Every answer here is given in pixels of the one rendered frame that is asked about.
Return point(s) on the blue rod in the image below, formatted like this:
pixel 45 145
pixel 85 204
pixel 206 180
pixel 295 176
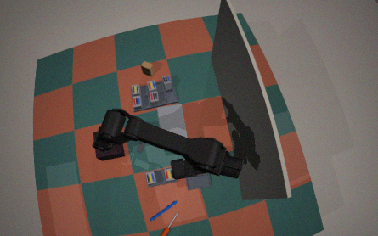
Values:
pixel 167 207

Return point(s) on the tan rectangular block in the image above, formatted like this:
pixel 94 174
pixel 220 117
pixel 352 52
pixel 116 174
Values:
pixel 147 68

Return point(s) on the orange-handled screwdriver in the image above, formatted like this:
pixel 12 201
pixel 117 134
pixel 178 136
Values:
pixel 166 230

